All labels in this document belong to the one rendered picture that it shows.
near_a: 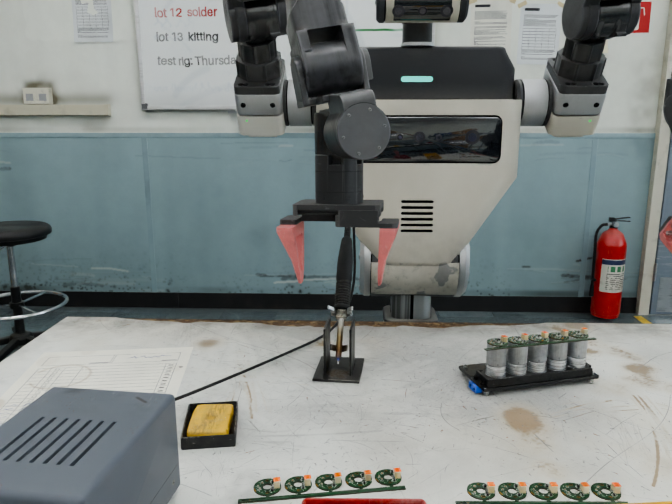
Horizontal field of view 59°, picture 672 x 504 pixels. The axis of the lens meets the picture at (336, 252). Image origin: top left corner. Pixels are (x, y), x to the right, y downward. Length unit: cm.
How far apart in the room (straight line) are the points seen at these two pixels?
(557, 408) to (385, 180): 54
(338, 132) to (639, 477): 44
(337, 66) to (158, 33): 280
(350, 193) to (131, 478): 38
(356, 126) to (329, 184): 10
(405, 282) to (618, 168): 253
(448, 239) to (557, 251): 243
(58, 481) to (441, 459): 35
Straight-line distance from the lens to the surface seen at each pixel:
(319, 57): 68
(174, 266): 354
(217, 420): 67
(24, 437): 52
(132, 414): 52
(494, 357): 75
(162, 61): 343
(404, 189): 111
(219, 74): 335
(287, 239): 70
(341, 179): 68
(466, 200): 113
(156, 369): 84
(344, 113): 61
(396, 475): 59
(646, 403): 81
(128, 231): 359
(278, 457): 63
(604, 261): 346
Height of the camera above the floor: 108
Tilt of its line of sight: 13 degrees down
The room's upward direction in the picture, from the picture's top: straight up
